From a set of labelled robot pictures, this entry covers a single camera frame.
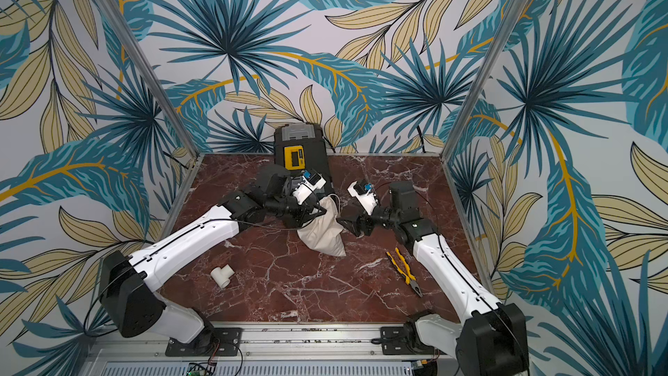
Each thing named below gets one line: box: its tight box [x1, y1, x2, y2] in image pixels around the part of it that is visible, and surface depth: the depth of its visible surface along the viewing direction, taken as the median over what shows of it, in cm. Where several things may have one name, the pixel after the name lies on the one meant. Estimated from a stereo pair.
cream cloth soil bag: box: [297, 194, 347, 257], surface depth 81 cm
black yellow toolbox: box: [273, 122, 334, 196], surface depth 102 cm
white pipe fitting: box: [209, 264, 236, 289], surface depth 85 cm
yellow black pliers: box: [385, 247, 424, 298], surface depth 87 cm
